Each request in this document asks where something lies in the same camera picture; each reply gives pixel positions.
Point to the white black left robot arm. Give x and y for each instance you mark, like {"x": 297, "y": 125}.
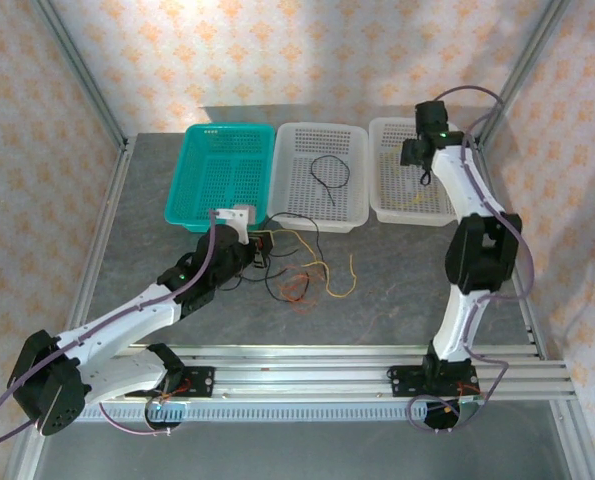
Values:
{"x": 127, "y": 315}

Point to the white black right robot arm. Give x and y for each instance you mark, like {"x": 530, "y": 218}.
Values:
{"x": 457, "y": 180}

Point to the white perforated plastic basket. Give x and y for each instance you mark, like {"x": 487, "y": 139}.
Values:
{"x": 317, "y": 220}
{"x": 387, "y": 140}

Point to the teal perforated plastic basket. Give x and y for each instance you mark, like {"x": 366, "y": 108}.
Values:
{"x": 192, "y": 150}

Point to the aluminium frame post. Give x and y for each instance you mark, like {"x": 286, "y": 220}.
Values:
{"x": 522, "y": 70}
{"x": 77, "y": 70}

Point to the aluminium cross rail frame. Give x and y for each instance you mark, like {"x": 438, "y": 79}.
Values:
{"x": 302, "y": 375}

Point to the aluminium table side rail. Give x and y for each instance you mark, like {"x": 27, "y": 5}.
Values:
{"x": 527, "y": 310}
{"x": 99, "y": 240}

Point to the aluminium frame leg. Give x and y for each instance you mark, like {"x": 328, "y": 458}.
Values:
{"x": 577, "y": 440}
{"x": 19, "y": 460}

